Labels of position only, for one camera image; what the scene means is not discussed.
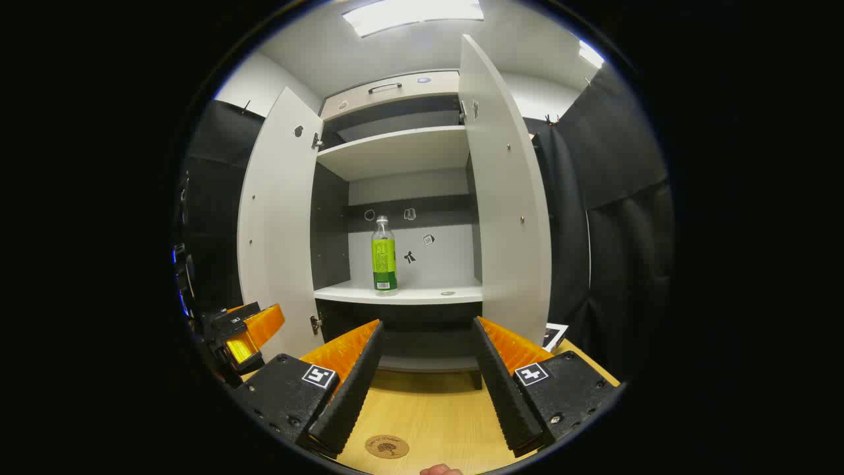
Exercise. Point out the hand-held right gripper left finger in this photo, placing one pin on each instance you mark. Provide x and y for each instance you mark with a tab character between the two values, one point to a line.
353	389

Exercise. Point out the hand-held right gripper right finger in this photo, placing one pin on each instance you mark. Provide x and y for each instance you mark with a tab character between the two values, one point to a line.
504	389

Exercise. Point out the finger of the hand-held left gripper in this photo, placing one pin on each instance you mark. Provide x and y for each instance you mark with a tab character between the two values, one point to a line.
267	323

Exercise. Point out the round cork coaster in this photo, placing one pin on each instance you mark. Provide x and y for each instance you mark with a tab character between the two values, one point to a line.
387	447

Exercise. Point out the grey cabinet door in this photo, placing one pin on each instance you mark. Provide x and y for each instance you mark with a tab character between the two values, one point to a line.
277	231
508	231

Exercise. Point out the green tea bottle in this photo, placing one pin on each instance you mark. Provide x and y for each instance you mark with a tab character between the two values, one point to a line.
384	264

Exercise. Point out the white cabinet shelf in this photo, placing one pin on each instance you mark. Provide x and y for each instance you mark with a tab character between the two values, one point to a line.
422	293
395	152

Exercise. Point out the large ceiling light panel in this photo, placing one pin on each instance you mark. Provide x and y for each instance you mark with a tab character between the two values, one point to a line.
409	13

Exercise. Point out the small ceiling light panel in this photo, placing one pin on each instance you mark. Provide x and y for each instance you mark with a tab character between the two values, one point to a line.
591	54

